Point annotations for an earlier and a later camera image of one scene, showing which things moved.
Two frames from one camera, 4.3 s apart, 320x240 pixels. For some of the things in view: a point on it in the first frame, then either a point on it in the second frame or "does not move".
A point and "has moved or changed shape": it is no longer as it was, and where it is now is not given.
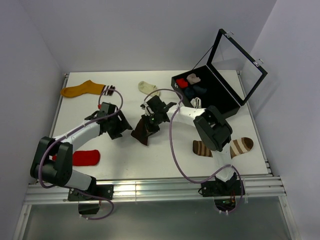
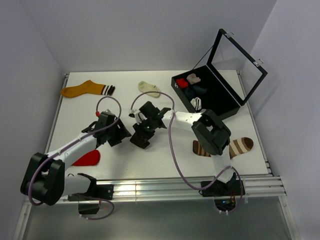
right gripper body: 152,119 to 146,126
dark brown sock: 140,132 has moved or changed shape
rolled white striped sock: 196,102 does not move
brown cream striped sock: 237,146 does not move
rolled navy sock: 199,90 does not move
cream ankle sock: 147,88 does not move
